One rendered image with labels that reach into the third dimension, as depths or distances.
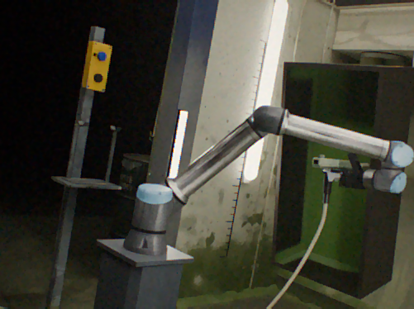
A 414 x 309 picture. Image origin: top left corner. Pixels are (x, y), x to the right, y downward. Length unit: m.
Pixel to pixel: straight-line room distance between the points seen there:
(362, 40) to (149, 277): 2.61
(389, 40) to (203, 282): 2.16
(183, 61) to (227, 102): 0.44
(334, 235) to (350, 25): 1.70
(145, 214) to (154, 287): 0.30
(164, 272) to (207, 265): 1.35
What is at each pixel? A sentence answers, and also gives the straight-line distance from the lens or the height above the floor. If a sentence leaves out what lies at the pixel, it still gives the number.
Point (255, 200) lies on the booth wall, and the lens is 3.65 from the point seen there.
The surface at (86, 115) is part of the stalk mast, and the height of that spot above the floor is 1.15.
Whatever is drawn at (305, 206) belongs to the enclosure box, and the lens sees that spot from 3.26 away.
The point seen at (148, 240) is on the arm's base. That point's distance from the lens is 2.12.
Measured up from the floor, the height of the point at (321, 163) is 1.13.
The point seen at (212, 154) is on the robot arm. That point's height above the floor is 1.09.
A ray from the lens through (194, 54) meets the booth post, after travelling 3.08.
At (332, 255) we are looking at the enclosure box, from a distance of 3.27.
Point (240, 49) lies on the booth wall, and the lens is 3.35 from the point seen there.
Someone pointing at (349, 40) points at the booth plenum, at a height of 2.05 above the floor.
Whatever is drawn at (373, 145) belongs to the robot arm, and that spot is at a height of 1.25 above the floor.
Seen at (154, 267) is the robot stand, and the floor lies 0.61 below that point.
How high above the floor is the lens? 1.20
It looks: 3 degrees down
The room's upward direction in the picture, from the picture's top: 10 degrees clockwise
